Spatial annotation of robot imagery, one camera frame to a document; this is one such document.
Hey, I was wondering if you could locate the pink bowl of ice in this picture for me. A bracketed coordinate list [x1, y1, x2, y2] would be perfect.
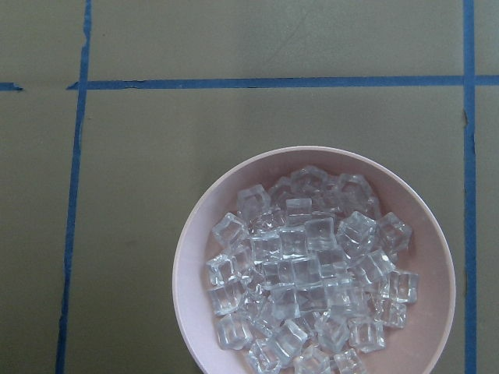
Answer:
[172, 146, 456, 373]

